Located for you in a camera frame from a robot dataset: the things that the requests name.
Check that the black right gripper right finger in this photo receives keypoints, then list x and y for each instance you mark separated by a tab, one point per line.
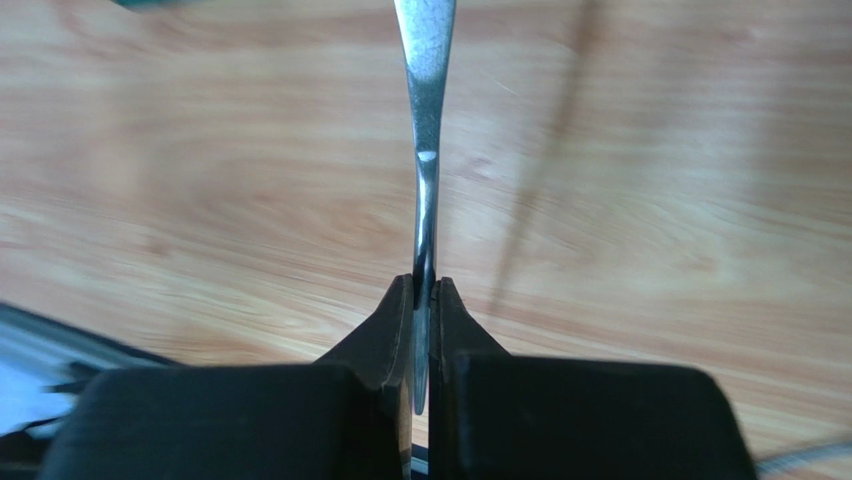
495	415

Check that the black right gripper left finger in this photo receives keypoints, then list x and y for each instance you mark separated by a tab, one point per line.
346	415

